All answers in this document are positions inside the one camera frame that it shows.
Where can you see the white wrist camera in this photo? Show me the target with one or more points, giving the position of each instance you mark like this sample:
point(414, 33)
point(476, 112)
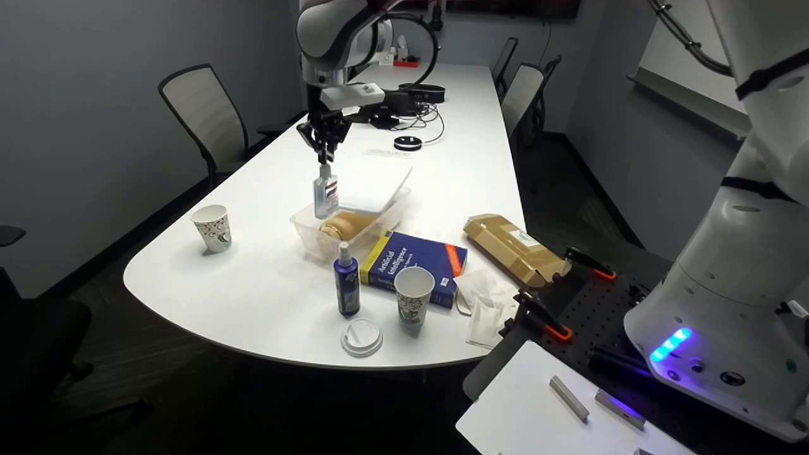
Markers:
point(353, 98)

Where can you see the clear sanitizer bottle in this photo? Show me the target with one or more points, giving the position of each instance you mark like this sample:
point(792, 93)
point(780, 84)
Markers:
point(323, 194)

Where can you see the white paper sheet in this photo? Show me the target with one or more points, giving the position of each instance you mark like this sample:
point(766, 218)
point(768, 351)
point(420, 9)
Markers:
point(521, 416)

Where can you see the brown cardboard package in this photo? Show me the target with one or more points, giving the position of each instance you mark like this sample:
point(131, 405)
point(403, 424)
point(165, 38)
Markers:
point(521, 256)

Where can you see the white cup lid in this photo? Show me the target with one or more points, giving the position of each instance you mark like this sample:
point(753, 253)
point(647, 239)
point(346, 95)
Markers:
point(361, 339)

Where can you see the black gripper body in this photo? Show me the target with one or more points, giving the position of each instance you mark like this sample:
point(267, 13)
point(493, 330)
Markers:
point(323, 129)

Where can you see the grey marker pen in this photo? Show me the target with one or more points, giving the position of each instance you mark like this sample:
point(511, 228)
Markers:
point(569, 400)

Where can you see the black orange clamp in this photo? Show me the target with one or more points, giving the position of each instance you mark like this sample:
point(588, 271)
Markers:
point(535, 313)
point(591, 263)

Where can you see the black conference phone device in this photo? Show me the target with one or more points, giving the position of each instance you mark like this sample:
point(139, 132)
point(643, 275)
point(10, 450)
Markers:
point(408, 99)

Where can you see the round black speakerphone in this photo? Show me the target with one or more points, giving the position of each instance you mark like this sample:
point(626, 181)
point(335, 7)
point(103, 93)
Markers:
point(408, 143)

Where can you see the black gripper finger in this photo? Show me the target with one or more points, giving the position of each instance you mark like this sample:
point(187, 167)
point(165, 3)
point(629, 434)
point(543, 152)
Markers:
point(335, 152)
point(321, 155)

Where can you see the clear plastic lunchbox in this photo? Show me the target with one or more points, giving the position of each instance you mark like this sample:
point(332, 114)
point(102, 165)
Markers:
point(327, 248)

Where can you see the white lunchbox lid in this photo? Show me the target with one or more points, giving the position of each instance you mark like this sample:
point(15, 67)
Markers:
point(369, 186)

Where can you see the patterned paper cup near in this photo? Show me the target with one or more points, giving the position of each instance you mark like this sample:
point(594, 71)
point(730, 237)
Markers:
point(412, 290)

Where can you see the patterned paper cup far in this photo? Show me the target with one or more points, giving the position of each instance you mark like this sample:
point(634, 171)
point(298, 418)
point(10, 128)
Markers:
point(212, 225)

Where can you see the blue spray bottle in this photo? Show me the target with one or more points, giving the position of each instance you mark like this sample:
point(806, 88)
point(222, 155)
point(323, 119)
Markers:
point(346, 282)

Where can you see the patterned paper cup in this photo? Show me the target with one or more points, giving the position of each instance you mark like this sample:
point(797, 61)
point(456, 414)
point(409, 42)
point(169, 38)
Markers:
point(212, 225)
point(412, 290)

